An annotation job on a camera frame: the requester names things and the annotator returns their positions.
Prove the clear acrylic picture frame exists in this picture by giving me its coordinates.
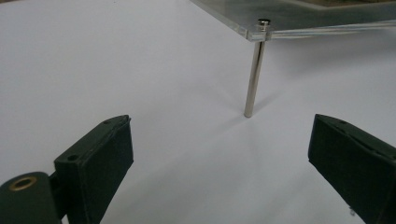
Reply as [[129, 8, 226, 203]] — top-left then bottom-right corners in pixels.
[[190, 0, 396, 119]]

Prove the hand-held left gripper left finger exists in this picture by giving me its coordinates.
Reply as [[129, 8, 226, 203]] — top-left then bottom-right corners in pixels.
[[53, 114, 134, 224]]

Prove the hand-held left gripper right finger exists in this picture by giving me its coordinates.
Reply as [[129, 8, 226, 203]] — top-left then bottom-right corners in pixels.
[[307, 113, 396, 224]]

